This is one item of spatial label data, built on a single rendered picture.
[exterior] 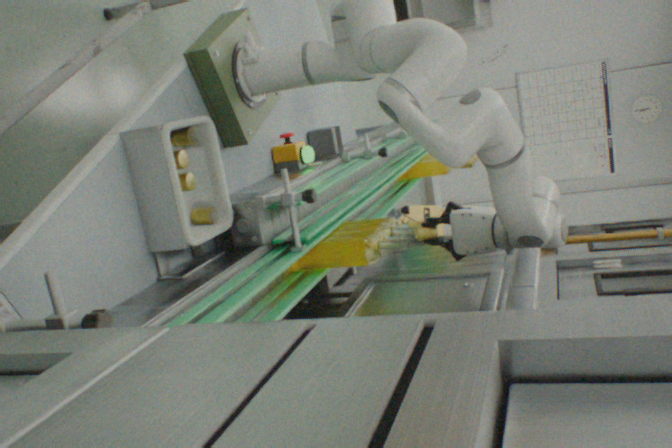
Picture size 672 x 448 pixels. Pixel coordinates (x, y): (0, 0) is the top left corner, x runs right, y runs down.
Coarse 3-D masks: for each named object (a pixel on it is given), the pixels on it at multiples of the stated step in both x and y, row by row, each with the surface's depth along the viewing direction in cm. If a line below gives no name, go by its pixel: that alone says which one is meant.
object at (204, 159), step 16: (176, 128) 113; (208, 128) 124; (208, 144) 124; (192, 160) 126; (208, 160) 125; (176, 176) 110; (208, 176) 126; (224, 176) 126; (176, 192) 111; (192, 192) 128; (208, 192) 127; (224, 192) 126; (192, 208) 127; (224, 208) 127; (192, 224) 127; (208, 224) 126; (224, 224) 125; (192, 240) 113; (208, 240) 119
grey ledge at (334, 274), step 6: (402, 204) 245; (396, 216) 235; (330, 270) 166; (336, 270) 170; (342, 270) 174; (324, 276) 163; (330, 276) 165; (336, 276) 170; (318, 282) 164; (324, 282) 164; (330, 282) 165; (324, 288) 164
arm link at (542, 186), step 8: (536, 176) 123; (536, 184) 122; (544, 184) 121; (552, 184) 122; (536, 192) 121; (544, 192) 120; (552, 192) 121; (552, 200) 120; (560, 200) 124; (560, 208) 125; (560, 216) 125; (560, 224) 124; (560, 232) 124; (512, 240) 129; (552, 240) 125; (560, 240) 125; (520, 248) 131; (528, 248) 130; (544, 248) 128; (552, 248) 127
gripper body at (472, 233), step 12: (456, 216) 136; (468, 216) 134; (480, 216) 133; (492, 216) 132; (456, 228) 137; (468, 228) 135; (480, 228) 133; (492, 228) 131; (456, 240) 138; (468, 240) 136; (480, 240) 134; (492, 240) 132; (456, 252) 139; (468, 252) 137; (480, 252) 135
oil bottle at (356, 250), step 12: (324, 240) 139; (336, 240) 137; (348, 240) 135; (360, 240) 134; (372, 240) 133; (312, 252) 137; (324, 252) 136; (336, 252) 136; (348, 252) 135; (360, 252) 134; (372, 252) 133; (300, 264) 139; (312, 264) 138; (324, 264) 137; (336, 264) 136; (348, 264) 135; (360, 264) 135
